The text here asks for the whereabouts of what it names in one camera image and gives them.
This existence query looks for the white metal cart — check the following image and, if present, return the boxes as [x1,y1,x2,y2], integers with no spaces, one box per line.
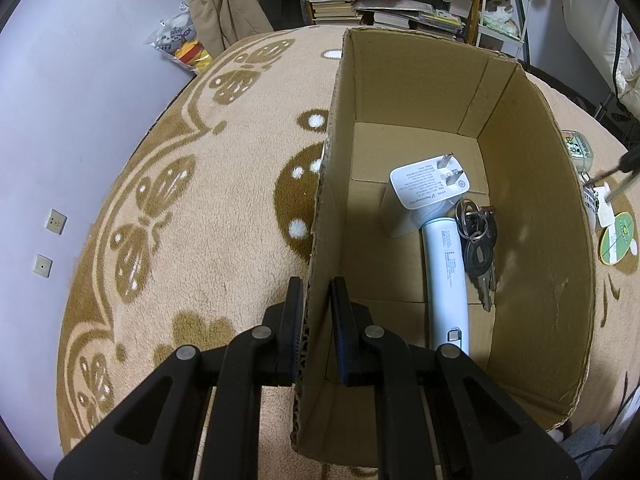
[475,0,535,63]

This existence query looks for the white charger plug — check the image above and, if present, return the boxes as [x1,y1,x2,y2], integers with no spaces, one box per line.
[380,151,473,238]

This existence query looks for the white printed card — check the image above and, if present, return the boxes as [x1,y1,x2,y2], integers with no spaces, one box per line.
[582,182,621,231]

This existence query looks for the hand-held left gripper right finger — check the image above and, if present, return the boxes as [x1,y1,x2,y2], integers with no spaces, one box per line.
[327,276,581,480]

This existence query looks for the green tissue pack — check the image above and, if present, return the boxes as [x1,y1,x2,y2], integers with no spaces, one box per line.
[482,12,521,38]

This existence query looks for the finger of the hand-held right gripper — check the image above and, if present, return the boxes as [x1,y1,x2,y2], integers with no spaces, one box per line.
[585,142,640,206]

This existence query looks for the wooden shelf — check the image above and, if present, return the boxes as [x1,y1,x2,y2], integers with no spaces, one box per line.
[295,0,486,46]

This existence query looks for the bunch of black keys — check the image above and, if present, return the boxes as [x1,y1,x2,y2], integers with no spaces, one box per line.
[454,199,499,313]

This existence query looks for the pale green patterned case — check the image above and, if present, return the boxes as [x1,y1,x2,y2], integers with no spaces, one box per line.
[561,130,595,173]

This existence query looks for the pale blue cylindrical power bank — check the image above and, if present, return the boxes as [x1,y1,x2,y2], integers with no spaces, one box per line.
[419,217,471,358]

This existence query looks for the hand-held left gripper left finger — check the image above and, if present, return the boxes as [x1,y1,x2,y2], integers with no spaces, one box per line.
[52,276,306,480]

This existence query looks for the green oval card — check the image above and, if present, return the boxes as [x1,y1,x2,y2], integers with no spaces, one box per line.
[597,210,640,266]

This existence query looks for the beige hanging trousers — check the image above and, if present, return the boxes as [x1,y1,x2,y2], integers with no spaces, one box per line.
[172,0,273,58]

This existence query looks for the pile of magazines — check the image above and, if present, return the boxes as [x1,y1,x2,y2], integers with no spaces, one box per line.
[352,0,468,41]

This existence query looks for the cardboard box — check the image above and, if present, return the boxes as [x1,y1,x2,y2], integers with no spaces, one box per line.
[290,26,597,468]

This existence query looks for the cream padded chair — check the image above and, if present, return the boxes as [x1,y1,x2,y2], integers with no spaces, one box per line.
[530,0,640,121]

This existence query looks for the bag of plush toys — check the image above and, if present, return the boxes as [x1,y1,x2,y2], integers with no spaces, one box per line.
[145,2,213,75]

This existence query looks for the stack of old books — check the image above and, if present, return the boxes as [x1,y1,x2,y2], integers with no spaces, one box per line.
[306,0,361,25]

